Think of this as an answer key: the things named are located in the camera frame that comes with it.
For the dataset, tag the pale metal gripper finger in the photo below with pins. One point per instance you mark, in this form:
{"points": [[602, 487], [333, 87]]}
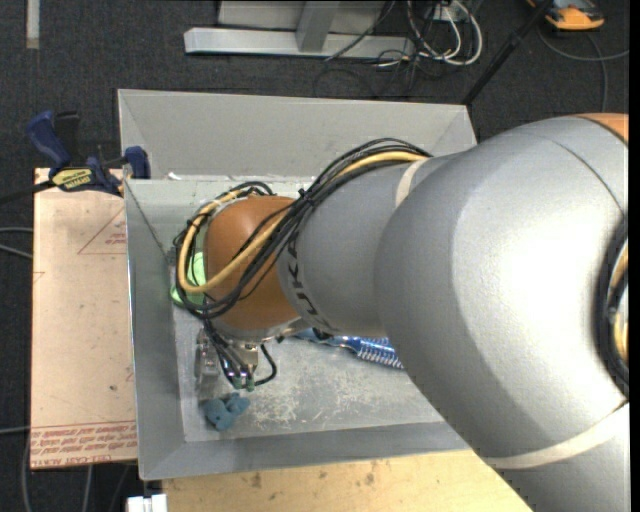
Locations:
{"points": [[209, 384], [207, 356]]}

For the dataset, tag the light green soft thing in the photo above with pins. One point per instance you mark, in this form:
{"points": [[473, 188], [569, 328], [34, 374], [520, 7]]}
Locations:
{"points": [[196, 272]]}

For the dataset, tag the blue and white brush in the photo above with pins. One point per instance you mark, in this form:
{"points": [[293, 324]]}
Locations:
{"points": [[367, 347]]}

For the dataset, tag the grey metal bin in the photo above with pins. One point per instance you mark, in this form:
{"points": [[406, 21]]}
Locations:
{"points": [[310, 395]]}

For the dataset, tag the teal blue toy animal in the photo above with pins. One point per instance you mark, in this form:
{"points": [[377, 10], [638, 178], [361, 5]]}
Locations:
{"points": [[224, 412]]}

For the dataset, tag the brown cardboard board, red print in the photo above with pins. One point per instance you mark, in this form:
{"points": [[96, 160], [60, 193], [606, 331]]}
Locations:
{"points": [[80, 320]]}

